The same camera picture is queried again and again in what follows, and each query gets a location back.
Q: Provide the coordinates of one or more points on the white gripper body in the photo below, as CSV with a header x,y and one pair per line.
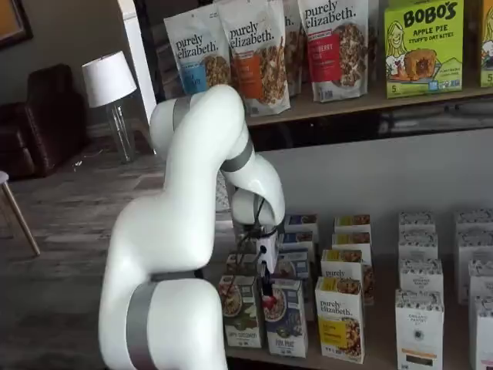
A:
x,y
271,256

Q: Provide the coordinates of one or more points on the white patterned pantry box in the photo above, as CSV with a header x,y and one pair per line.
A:
x,y
416,221
418,246
475,246
483,281
420,331
473,219
420,277
483,335

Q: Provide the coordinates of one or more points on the blue label granola bag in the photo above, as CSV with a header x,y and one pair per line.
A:
x,y
192,46

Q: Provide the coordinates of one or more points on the green Bobo's apple pie box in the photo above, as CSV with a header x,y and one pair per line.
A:
x,y
423,46

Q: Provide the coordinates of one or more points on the yellow purely elizabeth granola box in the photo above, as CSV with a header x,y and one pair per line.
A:
x,y
352,243
341,266
352,223
339,327

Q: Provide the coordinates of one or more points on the tan low shelf board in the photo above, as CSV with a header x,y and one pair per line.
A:
x,y
385,293

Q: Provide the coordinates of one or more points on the white shade table lamp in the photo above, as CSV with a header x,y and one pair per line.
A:
x,y
108,77

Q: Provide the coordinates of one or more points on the brown leather armchair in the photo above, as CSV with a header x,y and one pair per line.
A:
x,y
42,127

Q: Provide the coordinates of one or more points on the dark framed wall picture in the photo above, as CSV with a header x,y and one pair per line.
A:
x,y
11,23

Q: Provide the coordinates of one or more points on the orange label granola bag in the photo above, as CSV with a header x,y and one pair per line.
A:
x,y
254,58

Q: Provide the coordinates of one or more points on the grey patterned rug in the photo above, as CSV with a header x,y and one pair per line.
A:
x,y
222,192

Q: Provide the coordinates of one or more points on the yellow-green Bobo's box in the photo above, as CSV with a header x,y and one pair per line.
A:
x,y
487,46

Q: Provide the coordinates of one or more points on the green apple cinnamon oatmeal box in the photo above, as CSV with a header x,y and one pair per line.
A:
x,y
239,316
246,266

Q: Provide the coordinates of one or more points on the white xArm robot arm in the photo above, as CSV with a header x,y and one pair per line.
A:
x,y
181,231

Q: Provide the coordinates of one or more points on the brown label granola bag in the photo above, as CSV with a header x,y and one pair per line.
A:
x,y
294,58

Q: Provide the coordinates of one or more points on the blue flax plus oatmeal box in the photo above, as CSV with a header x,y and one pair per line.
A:
x,y
296,241
302,223
292,266
287,327

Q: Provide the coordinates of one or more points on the red label granola bag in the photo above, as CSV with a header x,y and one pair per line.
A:
x,y
331,58

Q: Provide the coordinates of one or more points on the wooden leg stool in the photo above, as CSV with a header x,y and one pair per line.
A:
x,y
3,178

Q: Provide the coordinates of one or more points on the tan high shelf board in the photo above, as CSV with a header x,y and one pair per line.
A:
x,y
346,106

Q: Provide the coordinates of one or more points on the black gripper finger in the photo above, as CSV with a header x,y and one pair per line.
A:
x,y
266,287

